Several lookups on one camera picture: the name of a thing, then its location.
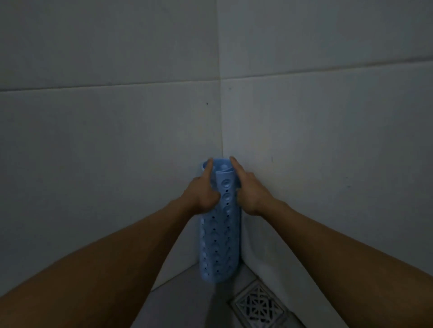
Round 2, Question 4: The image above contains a person's left hand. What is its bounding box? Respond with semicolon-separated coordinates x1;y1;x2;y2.
182;158;221;215

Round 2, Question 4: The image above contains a person's right hand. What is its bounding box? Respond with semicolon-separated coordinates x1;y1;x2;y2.
229;155;276;217

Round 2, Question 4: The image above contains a blue bath mat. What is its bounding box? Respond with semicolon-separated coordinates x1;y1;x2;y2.
198;157;242;284

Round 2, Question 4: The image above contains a person's left forearm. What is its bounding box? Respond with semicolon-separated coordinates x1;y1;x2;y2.
0;197;194;328

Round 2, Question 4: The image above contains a person's right forearm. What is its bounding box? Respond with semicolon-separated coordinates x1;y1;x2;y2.
259;199;433;328

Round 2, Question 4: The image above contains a square metal floor drain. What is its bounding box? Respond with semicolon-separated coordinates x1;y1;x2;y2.
230;279;291;328

